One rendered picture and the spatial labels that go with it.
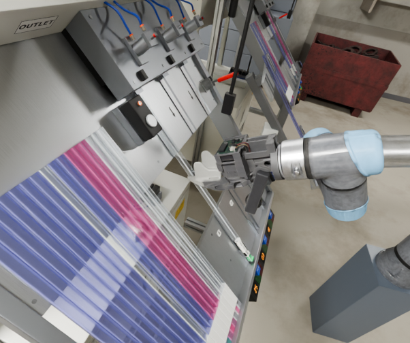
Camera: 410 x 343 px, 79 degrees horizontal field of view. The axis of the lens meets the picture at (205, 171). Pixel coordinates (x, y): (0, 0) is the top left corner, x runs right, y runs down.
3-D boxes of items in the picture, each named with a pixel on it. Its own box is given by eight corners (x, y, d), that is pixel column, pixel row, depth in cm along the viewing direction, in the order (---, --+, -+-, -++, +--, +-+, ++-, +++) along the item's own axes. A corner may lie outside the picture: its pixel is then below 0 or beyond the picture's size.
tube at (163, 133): (249, 257, 69) (253, 256, 69) (248, 261, 68) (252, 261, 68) (138, 96, 51) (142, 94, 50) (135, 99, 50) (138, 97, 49)
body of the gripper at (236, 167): (222, 137, 53) (279, 127, 47) (233, 169, 57) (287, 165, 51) (210, 156, 47) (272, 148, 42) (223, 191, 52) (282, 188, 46)
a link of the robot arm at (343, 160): (384, 188, 40) (386, 149, 34) (310, 191, 45) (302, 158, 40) (376, 154, 44) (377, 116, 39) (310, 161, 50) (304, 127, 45)
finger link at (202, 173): (180, 160, 55) (218, 154, 51) (190, 181, 58) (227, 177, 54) (175, 168, 53) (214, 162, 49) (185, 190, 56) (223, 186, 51)
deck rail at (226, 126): (257, 193, 96) (272, 190, 93) (256, 197, 95) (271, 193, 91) (148, 5, 70) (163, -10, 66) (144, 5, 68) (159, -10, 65)
